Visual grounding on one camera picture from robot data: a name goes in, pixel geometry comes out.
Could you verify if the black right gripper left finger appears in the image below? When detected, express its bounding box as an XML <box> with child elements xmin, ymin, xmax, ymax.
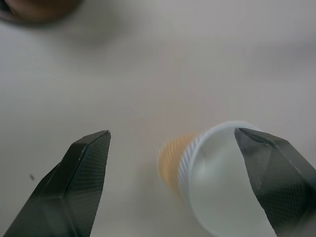
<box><xmin>3</xmin><ymin>130</ymin><xmax>112</xmax><ymax>237</ymax></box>

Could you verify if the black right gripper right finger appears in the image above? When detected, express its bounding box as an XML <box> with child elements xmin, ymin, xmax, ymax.
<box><xmin>234</xmin><ymin>127</ymin><xmax>316</xmax><ymax>237</ymax></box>

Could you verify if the orange and white paper cup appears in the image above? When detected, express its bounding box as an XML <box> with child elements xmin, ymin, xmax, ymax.
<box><xmin>157</xmin><ymin>120</ymin><xmax>278</xmax><ymax>237</ymax></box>

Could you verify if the brown round holder base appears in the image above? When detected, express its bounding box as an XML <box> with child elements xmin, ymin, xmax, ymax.
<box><xmin>0</xmin><ymin>0</ymin><xmax>82</xmax><ymax>25</ymax></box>

